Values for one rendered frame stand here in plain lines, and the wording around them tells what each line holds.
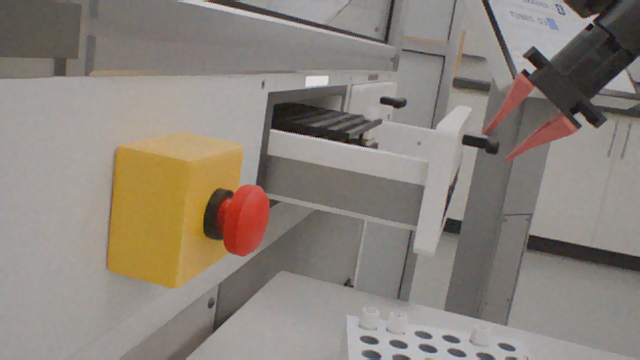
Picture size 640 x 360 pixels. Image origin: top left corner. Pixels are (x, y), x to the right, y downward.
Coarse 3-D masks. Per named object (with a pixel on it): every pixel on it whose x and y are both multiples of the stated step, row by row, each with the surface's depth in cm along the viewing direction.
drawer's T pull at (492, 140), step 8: (464, 136) 61; (472, 136) 61; (480, 136) 61; (488, 136) 62; (496, 136) 62; (464, 144) 61; (472, 144) 61; (480, 144) 61; (488, 144) 58; (496, 144) 58; (488, 152) 59; (496, 152) 58
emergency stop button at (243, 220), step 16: (240, 192) 33; (256, 192) 33; (224, 208) 33; (240, 208) 32; (256, 208) 33; (224, 224) 32; (240, 224) 32; (256, 224) 33; (224, 240) 33; (240, 240) 32; (256, 240) 34
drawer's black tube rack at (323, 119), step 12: (276, 108) 67; (288, 108) 69; (300, 108) 71; (312, 108) 73; (324, 108) 74; (276, 120) 58; (288, 120) 59; (300, 120) 60; (312, 120) 62; (324, 120) 63; (336, 120) 65; (348, 120) 67; (288, 132) 72; (300, 132) 72; (312, 132) 57; (324, 132) 57; (360, 144) 71; (372, 144) 72
